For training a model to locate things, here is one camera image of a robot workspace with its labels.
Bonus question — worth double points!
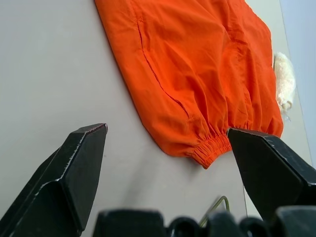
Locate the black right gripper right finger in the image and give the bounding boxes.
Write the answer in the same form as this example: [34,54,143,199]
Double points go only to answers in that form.
[226,127,316,220]

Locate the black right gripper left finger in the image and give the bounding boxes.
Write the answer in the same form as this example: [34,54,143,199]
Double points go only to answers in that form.
[0,122,109,237]

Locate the olive metal wire hook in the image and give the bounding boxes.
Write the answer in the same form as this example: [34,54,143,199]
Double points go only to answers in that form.
[198,196,231,227]

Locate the orange cloth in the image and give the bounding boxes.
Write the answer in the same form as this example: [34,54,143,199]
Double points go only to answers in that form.
[94,0,284,170]

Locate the clear bag of white stuffing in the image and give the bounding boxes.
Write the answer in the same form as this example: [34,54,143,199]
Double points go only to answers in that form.
[273,51,296,121]

